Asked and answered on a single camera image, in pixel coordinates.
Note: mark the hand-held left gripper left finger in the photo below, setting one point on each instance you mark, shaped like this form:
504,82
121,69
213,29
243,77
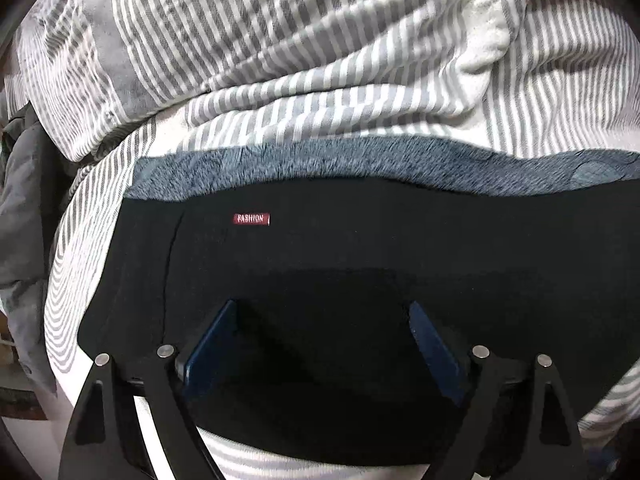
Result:
207,350

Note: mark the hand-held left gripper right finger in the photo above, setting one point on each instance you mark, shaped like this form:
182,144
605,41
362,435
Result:
435,347

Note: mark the black pants with blue lining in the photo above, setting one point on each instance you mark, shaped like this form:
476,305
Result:
350,245

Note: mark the white bed sheet grey circles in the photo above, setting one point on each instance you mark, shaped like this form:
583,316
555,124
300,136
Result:
90,240

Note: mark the dark grey cloth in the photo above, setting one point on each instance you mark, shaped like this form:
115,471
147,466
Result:
25,220

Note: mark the grey striped quilt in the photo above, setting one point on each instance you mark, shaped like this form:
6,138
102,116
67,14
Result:
250,25

